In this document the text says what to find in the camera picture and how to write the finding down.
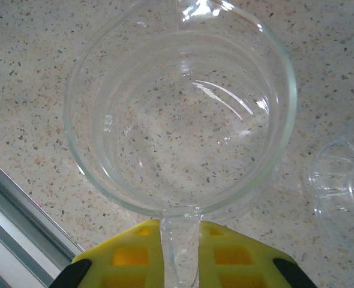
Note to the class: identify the clear glass coffee server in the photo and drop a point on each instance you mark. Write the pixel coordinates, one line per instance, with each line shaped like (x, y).
(180, 120)

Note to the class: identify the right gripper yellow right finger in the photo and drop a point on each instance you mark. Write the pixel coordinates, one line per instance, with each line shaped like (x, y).
(234, 258)

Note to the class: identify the clear plastic coffee dripper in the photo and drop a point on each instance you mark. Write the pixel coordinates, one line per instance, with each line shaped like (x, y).
(345, 180)

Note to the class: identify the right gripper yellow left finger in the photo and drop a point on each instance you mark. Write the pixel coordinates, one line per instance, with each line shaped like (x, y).
(129, 258)

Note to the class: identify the aluminium mounting rail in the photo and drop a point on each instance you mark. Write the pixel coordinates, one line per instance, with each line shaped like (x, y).
(15, 216)

